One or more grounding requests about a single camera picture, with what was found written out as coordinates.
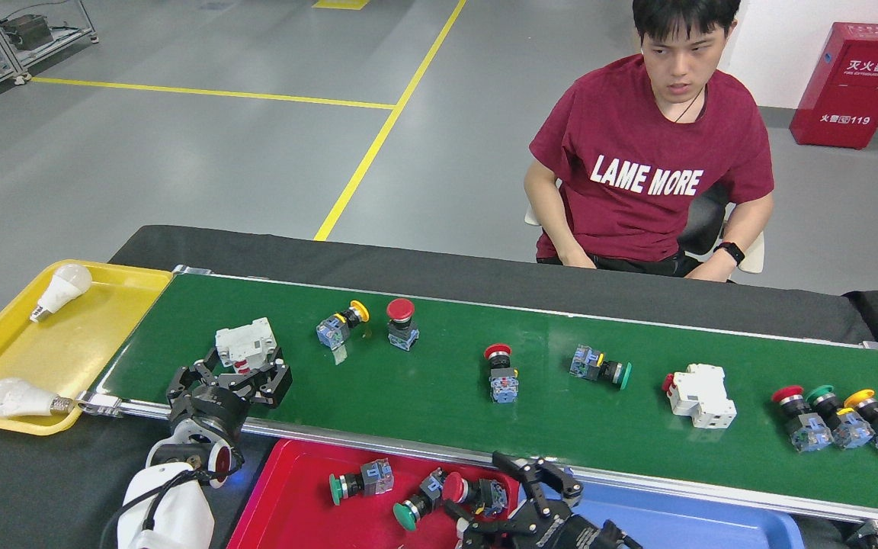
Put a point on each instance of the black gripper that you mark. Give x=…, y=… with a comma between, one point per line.
x=561, y=534
x=210, y=404

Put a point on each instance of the white circuit breaker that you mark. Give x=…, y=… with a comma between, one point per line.
x=245, y=343
x=702, y=400

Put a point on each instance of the green push button switch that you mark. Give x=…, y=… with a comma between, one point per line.
x=431, y=486
x=374, y=478
x=588, y=362
x=850, y=428

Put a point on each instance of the red mushroom button switch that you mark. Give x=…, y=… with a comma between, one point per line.
x=401, y=309

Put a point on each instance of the person's left forearm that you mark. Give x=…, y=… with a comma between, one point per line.
x=755, y=221

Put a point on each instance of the person's right forearm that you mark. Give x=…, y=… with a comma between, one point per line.
x=549, y=229

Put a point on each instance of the red plastic tray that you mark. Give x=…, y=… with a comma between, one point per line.
x=286, y=503

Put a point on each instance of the green conveyor belt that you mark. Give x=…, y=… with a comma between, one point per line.
x=439, y=396

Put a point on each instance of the yellow plastic tray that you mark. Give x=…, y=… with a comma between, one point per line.
x=81, y=351

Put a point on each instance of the blue plastic tray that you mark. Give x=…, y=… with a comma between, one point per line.
x=713, y=526

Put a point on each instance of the person's right hand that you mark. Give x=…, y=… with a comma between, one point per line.
x=580, y=261

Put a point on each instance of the person's left hand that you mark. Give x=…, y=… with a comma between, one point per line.
x=709, y=273

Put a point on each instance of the white light bulb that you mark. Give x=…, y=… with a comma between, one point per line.
x=16, y=398
x=65, y=286

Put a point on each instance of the black wrist watch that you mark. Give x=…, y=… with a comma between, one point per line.
x=729, y=252

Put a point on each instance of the grey office chair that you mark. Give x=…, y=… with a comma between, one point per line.
x=706, y=221

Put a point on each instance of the person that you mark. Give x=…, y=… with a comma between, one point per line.
x=637, y=122

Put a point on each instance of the black device box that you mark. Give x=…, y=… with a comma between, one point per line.
x=27, y=32

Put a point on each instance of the red fire extinguisher box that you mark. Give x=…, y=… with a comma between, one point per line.
x=858, y=84

